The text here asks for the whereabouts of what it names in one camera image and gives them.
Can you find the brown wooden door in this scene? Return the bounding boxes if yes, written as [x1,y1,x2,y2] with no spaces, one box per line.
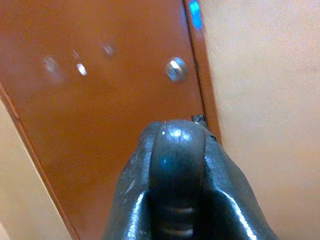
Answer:
[0,0,208,240]

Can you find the silver door lock cylinder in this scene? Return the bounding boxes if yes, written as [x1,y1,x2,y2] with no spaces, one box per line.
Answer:
[165,56,189,83]

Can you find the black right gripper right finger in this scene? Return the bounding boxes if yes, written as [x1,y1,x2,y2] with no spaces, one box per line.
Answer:
[203,126,278,240]

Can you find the brown door frame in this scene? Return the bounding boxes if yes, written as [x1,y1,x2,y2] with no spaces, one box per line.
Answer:
[183,0,223,145]

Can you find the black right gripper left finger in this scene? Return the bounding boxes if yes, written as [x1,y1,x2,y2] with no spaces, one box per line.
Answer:
[101,121,161,240]

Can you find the black door latch plate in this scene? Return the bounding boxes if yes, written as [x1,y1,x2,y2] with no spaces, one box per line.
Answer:
[191,114,206,125]

